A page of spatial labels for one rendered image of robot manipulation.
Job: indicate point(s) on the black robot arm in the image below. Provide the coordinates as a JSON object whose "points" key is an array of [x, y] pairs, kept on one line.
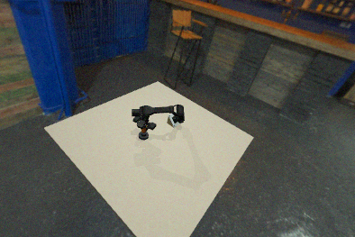
{"points": [[146, 110]]}

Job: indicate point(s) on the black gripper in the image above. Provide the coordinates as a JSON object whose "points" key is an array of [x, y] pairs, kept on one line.
{"points": [[149, 125]]}

